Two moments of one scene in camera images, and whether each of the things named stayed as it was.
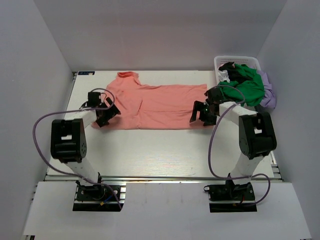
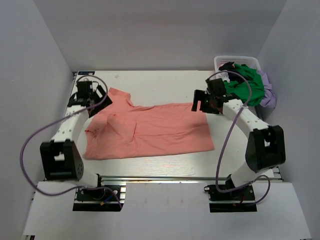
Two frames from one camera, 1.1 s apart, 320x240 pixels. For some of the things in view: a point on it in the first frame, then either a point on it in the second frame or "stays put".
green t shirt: x=250 y=92 stays put
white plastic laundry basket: x=252 y=62 stays put
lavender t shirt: x=269 y=99 stays put
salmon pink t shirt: x=145 y=107 to x=122 y=129
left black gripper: x=111 y=113 to x=105 y=102
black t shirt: x=235 y=76 stays put
